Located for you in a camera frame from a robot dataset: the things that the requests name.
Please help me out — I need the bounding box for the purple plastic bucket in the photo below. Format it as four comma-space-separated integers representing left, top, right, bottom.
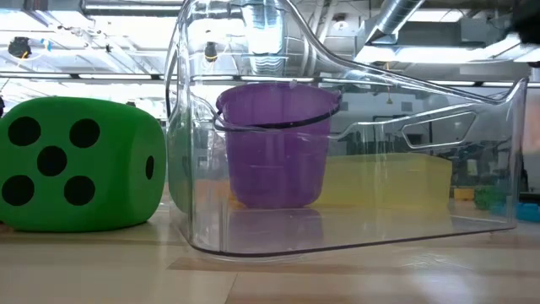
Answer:
213, 82, 343, 210

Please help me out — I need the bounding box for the silver ventilation duct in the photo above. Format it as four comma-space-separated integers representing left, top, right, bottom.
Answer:
364, 0, 425, 43

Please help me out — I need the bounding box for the black hanging ceiling device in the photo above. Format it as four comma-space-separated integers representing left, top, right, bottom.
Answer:
7, 36, 33, 59
203, 41, 219, 63

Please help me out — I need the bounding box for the large clear plastic bin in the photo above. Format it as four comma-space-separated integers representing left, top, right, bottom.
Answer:
164, 0, 531, 258

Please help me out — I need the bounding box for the yellow translucent tray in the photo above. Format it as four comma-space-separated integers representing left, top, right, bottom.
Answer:
314, 152, 453, 209

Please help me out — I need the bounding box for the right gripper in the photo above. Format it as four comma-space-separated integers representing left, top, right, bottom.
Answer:
508, 0, 540, 46

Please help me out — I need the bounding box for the small green toy brick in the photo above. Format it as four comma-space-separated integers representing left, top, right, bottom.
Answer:
474, 185, 507, 211

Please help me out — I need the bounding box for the green foam die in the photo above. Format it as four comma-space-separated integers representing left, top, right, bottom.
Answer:
0, 95, 168, 233

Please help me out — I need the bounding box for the blue studded brick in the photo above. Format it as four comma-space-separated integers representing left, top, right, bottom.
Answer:
491, 201, 540, 224

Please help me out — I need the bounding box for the long ceiling light panel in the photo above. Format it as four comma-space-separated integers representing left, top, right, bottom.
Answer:
354, 32, 540, 64

